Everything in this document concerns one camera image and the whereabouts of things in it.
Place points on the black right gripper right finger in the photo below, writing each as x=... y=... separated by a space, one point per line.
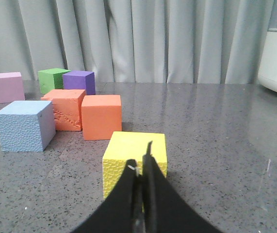
x=165 y=210

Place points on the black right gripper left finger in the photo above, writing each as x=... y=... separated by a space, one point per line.
x=119 y=212

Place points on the yellow foam cube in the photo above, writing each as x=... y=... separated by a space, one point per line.
x=130 y=145

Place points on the smooth orange foam cube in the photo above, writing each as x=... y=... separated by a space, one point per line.
x=101 y=115

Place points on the damaged orange foam cube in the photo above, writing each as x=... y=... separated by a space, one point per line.
x=66 y=108

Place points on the light blue textured cube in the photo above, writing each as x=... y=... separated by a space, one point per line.
x=26 y=125

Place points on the purple cube beside green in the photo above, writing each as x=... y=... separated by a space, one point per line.
x=80 y=80

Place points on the green foam cube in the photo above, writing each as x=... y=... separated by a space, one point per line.
x=50 y=79

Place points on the pink foam cube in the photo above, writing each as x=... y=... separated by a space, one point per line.
x=11 y=87

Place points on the grey curtain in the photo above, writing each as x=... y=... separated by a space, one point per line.
x=143 y=41

